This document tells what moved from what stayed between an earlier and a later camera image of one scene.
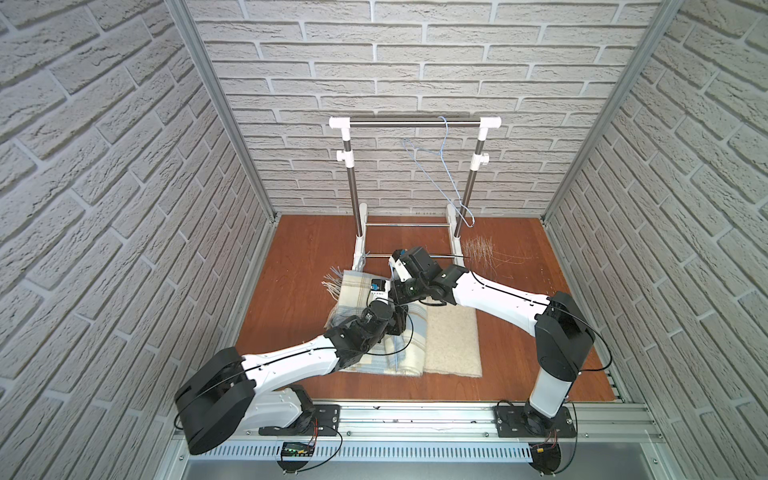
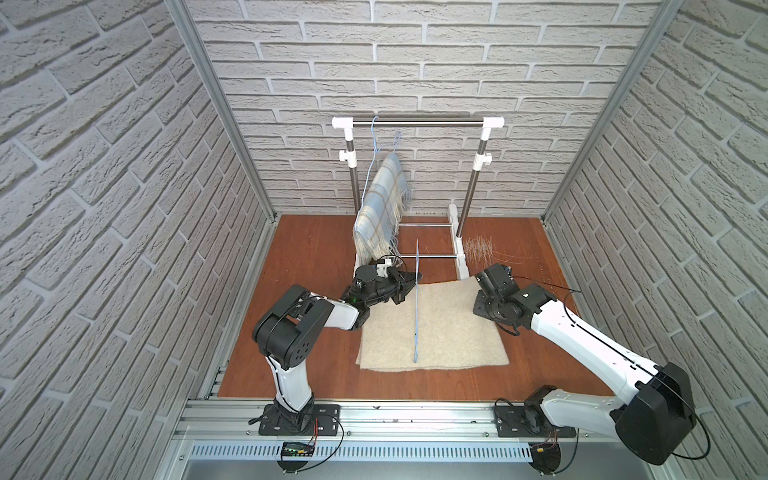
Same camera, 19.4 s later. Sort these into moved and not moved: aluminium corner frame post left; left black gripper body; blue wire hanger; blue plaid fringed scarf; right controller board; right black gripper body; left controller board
Moved: left black gripper body; blue wire hanger; blue plaid fringed scarf; right black gripper body
Not moved: aluminium corner frame post left; right controller board; left controller board
